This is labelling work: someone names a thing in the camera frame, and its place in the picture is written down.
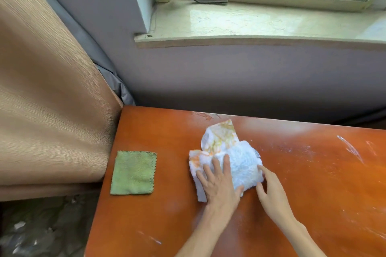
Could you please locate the person's right hand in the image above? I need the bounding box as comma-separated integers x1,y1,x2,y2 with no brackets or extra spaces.
255,165,298,228

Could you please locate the person's right forearm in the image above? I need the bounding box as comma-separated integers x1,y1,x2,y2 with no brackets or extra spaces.
277,219,329,257

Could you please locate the marble window sill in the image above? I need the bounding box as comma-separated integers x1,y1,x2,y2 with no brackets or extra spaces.
134,0,386,49

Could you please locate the tan ribbed curtain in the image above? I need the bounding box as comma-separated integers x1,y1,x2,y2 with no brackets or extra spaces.
0,0,123,202

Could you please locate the person's left hand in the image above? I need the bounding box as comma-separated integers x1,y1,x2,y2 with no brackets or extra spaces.
196,154,245,216

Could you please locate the person's left forearm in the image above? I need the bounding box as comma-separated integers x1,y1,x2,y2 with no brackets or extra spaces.
174,209,239,257

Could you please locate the crumpled grey plastic sheet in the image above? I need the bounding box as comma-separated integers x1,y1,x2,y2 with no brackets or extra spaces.
0,191,101,257

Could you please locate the grey curtain lining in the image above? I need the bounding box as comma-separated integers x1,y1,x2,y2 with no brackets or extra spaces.
19,0,136,107

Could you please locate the white towel with orange print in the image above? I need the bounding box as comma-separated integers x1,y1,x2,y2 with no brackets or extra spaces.
189,119,265,203

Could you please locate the green microfibre cloth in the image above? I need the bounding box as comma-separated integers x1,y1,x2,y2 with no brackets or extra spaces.
110,150,158,196

